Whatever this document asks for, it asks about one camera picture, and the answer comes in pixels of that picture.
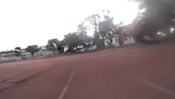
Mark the row of trees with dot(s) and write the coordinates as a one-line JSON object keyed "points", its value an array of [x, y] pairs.
{"points": [[73, 39]]}

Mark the low white building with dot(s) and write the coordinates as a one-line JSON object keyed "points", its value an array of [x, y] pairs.
{"points": [[121, 40]]}

